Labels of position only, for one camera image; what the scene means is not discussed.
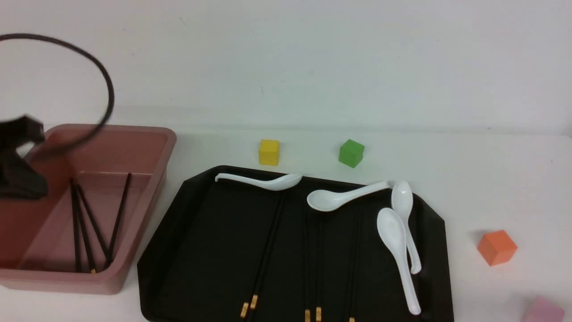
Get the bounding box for green cube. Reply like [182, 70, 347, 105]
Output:
[338, 139, 365, 168]

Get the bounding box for white spoon front right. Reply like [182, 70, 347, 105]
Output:
[376, 208, 421, 315]

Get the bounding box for pink cube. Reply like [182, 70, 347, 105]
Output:
[521, 296, 565, 322]

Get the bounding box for black plastic tray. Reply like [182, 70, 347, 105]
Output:
[138, 165, 454, 322]

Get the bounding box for yellow cube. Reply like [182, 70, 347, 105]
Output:
[259, 139, 280, 166]

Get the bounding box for white spoon top left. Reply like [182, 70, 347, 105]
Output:
[214, 173, 303, 191]

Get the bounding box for black chopstick tray rightmost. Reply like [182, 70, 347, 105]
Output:
[345, 211, 361, 322]

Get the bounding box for white spoon centre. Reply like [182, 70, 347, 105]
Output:
[307, 181, 390, 212]

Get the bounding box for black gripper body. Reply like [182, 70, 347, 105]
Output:
[0, 115, 48, 200]

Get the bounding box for white spoon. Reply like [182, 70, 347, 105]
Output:
[307, 181, 390, 212]
[214, 173, 303, 191]
[391, 181, 422, 275]
[376, 208, 421, 315]

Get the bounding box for black cable loop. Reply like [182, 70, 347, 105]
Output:
[0, 33, 116, 158]

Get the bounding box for pink plastic bin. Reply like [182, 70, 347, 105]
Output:
[0, 126, 177, 295]

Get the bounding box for black chopstick tray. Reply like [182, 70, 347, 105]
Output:
[240, 194, 284, 322]
[345, 211, 361, 322]
[248, 193, 286, 310]
[302, 211, 312, 322]
[314, 215, 323, 322]

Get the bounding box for black chopstick in bin upright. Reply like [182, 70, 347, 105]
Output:
[69, 178, 82, 272]

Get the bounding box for orange cube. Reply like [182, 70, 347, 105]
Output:
[477, 229, 517, 267]

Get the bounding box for white spoon far right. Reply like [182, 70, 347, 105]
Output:
[391, 181, 422, 275]

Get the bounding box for black chopstick tray leftmost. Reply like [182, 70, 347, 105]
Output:
[240, 194, 284, 322]

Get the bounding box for black chopstick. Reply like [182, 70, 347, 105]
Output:
[69, 178, 82, 272]
[104, 173, 131, 269]
[71, 181, 97, 275]
[76, 183, 112, 270]

